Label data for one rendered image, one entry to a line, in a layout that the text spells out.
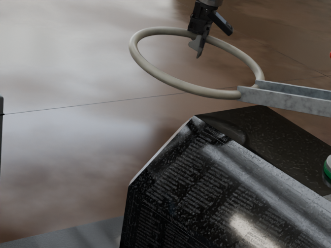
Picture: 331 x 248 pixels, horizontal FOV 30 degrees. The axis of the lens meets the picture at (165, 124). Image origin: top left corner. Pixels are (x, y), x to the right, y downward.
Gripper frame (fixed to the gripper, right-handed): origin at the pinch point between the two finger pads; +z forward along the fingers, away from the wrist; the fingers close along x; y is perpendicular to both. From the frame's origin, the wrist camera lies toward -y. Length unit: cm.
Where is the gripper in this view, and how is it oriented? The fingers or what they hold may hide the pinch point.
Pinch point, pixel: (200, 53)
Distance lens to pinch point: 239.9
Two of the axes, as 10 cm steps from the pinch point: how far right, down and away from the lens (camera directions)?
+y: -9.6, -2.9, 0.4
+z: -2.3, 8.4, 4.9
